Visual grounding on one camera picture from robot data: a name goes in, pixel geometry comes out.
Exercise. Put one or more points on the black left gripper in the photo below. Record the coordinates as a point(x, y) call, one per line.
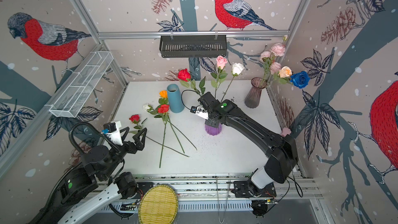
point(139, 144)

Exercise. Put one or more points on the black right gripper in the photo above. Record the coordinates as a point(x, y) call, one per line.
point(212, 123)

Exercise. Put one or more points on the blue purple glass vase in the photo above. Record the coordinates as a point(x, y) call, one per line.
point(213, 128)

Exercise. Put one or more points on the dark red rose flower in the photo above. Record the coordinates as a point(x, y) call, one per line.
point(187, 81)

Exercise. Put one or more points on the smoky pink glass vase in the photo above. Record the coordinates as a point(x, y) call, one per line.
point(252, 100)

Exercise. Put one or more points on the pink rose flower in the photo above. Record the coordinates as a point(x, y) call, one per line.
point(219, 76)

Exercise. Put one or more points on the white rose flower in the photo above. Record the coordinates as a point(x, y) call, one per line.
point(237, 69)
point(154, 112)

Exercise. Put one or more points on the pink carnation flower stem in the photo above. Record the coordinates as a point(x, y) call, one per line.
point(275, 67)

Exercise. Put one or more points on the cream peach rose stem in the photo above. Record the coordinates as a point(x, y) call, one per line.
point(283, 76)

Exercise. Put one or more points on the blue rose flower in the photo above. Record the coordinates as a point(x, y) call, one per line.
point(300, 79)

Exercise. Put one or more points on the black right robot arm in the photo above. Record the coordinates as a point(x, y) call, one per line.
point(281, 151)

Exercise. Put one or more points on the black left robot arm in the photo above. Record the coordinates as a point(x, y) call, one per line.
point(89, 186)

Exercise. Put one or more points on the teal ceramic vase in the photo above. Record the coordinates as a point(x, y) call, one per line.
point(174, 98)

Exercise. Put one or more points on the orange rose flower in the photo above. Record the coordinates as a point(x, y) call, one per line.
point(163, 94)

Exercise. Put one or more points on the yellow woven round mat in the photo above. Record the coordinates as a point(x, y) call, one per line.
point(159, 205)

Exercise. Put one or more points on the pink silicone spatula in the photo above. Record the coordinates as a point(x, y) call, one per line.
point(285, 132)

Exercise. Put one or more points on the black hanging wire basket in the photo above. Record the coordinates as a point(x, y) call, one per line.
point(193, 46)

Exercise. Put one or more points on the white mesh wall shelf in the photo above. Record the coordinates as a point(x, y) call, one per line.
point(74, 97)

